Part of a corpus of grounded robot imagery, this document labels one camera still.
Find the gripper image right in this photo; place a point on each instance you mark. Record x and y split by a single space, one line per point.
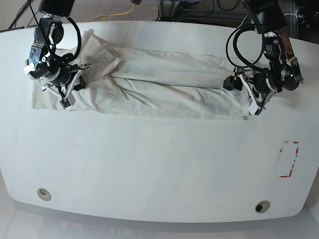
263 83

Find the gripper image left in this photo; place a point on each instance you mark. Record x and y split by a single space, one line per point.
59 76

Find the white t-shirt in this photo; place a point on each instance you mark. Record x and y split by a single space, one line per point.
156 84

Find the red tape rectangle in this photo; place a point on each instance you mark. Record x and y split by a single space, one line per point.
287 157

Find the left table grommet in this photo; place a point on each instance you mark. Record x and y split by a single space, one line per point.
44 194

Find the table grommet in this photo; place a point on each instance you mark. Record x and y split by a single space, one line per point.
44 194
262 207

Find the right table grommet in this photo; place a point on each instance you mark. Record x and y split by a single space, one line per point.
262 207

